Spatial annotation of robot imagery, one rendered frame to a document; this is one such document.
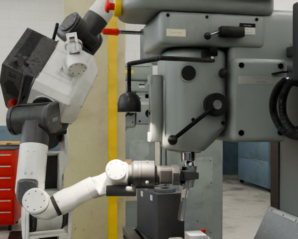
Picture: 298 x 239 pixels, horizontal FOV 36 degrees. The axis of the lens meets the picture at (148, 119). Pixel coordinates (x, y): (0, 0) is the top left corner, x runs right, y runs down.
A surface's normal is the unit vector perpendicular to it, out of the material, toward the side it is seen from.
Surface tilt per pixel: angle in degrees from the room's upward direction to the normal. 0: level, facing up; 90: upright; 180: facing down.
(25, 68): 58
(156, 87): 90
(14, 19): 90
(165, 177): 90
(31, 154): 71
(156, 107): 90
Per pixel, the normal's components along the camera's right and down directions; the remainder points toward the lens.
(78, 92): 0.88, -0.07
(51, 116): 0.98, -0.05
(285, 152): -0.98, 0.00
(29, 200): 0.06, -0.33
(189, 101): 0.22, 0.01
